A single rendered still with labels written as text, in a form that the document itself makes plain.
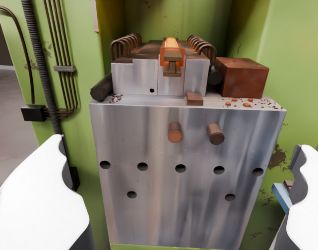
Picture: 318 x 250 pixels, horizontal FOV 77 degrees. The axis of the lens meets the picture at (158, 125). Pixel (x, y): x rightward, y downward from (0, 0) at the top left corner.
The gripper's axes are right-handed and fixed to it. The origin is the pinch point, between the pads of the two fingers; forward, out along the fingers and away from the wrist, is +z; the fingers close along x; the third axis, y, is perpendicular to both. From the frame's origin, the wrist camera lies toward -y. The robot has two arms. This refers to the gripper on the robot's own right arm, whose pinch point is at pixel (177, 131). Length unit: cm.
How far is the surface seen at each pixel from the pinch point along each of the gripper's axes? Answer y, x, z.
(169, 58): -1.0, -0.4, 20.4
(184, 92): 7.7, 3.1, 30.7
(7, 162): 100, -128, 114
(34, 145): 100, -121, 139
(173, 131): 11.9, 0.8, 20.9
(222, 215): 38.2, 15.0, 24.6
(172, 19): -6, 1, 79
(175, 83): 5.8, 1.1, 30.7
